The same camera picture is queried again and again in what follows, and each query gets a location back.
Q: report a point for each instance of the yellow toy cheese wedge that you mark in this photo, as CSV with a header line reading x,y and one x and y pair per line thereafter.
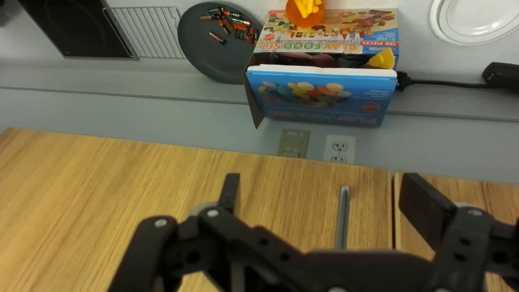
x,y
383,61

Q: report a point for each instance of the white wall power outlet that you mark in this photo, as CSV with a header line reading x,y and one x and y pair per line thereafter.
x,y
340,149

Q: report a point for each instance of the orange toy food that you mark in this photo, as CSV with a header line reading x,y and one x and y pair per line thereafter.
x,y
306,14

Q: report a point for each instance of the black round bowl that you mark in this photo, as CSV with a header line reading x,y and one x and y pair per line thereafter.
x,y
216,58

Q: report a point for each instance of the black power adapter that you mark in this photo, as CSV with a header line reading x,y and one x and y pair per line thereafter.
x,y
503,76

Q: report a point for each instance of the small white plate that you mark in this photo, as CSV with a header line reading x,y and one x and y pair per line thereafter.
x,y
476,22

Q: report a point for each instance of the blue toy food box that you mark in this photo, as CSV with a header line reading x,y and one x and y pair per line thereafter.
x,y
325,98

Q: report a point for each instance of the beige wall switch plate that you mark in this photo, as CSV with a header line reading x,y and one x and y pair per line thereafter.
x,y
294,144

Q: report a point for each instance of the black glass cooktop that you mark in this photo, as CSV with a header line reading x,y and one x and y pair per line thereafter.
x,y
75,27

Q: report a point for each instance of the white ribbed mat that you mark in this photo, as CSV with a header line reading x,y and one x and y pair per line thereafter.
x,y
147,33

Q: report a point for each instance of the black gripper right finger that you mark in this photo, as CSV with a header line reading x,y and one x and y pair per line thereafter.
x,y
465,249

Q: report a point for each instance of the narrow wooden cabinet door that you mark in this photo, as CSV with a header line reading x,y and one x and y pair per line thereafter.
x,y
82,189

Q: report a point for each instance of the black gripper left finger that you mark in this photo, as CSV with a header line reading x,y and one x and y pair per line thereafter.
x,y
184,254

